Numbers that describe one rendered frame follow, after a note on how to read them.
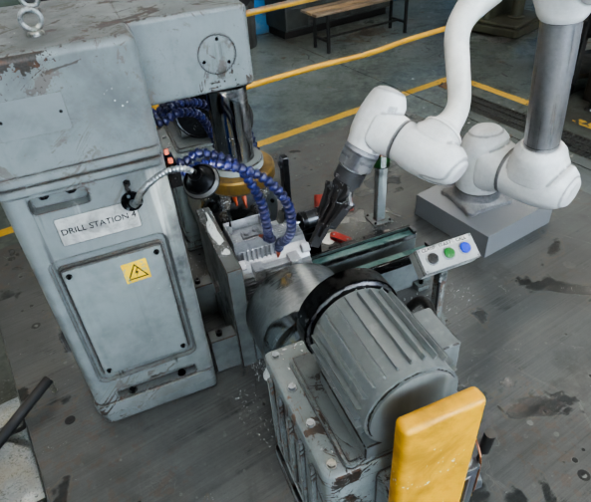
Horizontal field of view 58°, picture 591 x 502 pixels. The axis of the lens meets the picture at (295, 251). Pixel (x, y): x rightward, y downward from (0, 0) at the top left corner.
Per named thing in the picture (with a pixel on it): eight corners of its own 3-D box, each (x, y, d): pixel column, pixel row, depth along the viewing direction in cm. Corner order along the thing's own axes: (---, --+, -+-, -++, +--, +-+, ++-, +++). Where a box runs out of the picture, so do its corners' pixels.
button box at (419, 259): (419, 280, 141) (427, 275, 136) (408, 256, 142) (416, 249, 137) (472, 261, 145) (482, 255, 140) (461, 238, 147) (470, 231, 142)
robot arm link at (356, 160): (357, 150, 126) (346, 172, 129) (386, 159, 131) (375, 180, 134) (340, 135, 133) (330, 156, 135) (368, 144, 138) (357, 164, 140)
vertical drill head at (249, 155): (220, 243, 128) (180, 34, 98) (200, 206, 141) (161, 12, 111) (289, 222, 133) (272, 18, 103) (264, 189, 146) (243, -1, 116)
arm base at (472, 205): (474, 173, 201) (475, 160, 198) (514, 202, 185) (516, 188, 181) (433, 187, 197) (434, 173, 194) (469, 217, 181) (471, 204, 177)
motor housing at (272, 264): (248, 318, 145) (239, 265, 133) (229, 277, 159) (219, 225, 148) (315, 296, 150) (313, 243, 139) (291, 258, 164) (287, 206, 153)
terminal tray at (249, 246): (236, 266, 139) (233, 244, 134) (225, 244, 147) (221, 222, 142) (279, 253, 142) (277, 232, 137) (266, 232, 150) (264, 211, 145)
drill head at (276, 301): (301, 461, 112) (294, 386, 96) (246, 343, 139) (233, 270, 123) (404, 417, 119) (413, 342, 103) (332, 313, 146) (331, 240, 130)
